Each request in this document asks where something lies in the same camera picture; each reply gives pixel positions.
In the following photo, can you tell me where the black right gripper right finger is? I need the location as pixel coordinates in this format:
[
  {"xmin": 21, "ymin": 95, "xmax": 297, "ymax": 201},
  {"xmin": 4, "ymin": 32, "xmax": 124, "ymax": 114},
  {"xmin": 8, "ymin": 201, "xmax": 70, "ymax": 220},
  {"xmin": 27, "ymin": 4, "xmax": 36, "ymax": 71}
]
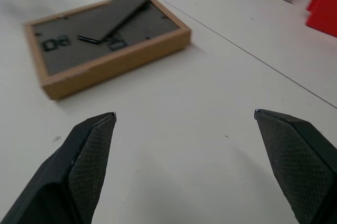
[{"xmin": 254, "ymin": 108, "xmax": 337, "ymax": 224}]

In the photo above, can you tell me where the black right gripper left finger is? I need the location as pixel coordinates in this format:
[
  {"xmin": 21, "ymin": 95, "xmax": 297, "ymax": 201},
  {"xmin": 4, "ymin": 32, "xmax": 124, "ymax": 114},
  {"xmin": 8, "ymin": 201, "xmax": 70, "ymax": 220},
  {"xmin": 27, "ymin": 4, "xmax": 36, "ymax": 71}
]
[{"xmin": 0, "ymin": 111, "xmax": 117, "ymax": 224}]

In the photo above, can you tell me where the red block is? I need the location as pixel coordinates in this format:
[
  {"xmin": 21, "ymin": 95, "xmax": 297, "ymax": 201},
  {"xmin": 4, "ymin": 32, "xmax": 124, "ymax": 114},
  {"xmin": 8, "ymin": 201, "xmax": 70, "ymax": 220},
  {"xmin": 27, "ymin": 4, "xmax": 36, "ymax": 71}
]
[{"xmin": 305, "ymin": 0, "xmax": 337, "ymax": 37}]

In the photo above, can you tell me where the wooden picture frame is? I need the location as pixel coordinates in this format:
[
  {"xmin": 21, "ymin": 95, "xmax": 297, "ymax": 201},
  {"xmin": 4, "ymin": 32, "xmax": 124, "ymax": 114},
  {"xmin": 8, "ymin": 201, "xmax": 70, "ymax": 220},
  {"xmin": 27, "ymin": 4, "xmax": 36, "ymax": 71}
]
[{"xmin": 25, "ymin": 0, "xmax": 192, "ymax": 101}]

